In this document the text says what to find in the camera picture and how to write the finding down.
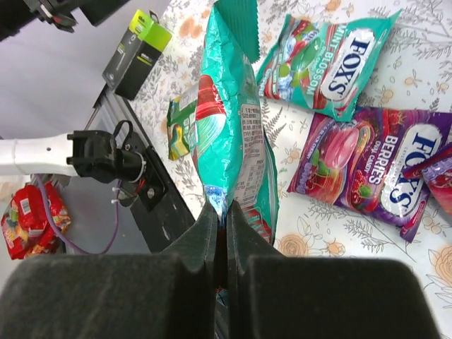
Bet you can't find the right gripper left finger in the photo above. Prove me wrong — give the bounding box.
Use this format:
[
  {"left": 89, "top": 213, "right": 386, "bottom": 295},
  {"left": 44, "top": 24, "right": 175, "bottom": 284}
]
[{"left": 1, "top": 204, "right": 218, "bottom": 338}]

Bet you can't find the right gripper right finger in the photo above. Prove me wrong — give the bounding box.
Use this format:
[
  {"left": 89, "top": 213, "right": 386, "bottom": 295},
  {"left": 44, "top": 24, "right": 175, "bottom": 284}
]
[{"left": 226, "top": 203, "right": 439, "bottom": 338}]

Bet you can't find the teal mint candy bag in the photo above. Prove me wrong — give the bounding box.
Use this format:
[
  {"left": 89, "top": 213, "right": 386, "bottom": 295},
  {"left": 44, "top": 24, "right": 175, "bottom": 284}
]
[
  {"left": 191, "top": 1, "right": 279, "bottom": 244},
  {"left": 256, "top": 13, "right": 400, "bottom": 122}
]

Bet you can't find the purple berries candy bag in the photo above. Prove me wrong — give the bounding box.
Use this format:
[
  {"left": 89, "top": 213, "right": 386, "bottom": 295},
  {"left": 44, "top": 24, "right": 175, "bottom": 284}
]
[
  {"left": 287, "top": 107, "right": 451, "bottom": 242},
  {"left": 402, "top": 143, "right": 451, "bottom": 215}
]

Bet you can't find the teal mint candy bag front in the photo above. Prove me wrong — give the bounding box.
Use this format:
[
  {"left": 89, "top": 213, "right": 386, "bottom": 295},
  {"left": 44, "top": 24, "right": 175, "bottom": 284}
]
[{"left": 256, "top": 13, "right": 400, "bottom": 122}]

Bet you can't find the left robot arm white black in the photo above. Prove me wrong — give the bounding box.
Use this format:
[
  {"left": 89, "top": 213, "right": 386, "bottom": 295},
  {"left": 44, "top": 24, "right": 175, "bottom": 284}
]
[{"left": 1, "top": 1, "right": 172, "bottom": 210}]

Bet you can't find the red candy bag on floor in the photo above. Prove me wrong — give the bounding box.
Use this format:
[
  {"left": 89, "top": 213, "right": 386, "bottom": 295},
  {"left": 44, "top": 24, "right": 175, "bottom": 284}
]
[{"left": 1, "top": 184, "right": 59, "bottom": 260}]

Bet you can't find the green snack bag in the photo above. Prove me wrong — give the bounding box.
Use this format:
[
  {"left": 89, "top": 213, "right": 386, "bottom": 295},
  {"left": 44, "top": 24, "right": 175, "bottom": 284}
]
[{"left": 167, "top": 84, "right": 198, "bottom": 160}]

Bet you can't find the green black razor box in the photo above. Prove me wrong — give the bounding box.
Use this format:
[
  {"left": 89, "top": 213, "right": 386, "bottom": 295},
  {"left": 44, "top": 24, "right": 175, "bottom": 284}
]
[{"left": 102, "top": 10, "right": 172, "bottom": 100}]

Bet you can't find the floral table mat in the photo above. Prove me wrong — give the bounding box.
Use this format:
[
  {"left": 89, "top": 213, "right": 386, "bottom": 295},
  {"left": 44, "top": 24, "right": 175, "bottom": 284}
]
[{"left": 132, "top": 0, "right": 452, "bottom": 339}]

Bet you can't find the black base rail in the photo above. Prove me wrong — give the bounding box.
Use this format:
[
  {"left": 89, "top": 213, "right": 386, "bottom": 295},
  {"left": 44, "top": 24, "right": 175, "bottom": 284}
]
[{"left": 87, "top": 86, "right": 196, "bottom": 254}]

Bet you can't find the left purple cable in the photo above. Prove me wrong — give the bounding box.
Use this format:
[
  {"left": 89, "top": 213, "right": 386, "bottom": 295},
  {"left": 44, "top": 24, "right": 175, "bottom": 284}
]
[{"left": 33, "top": 172, "right": 124, "bottom": 256}]

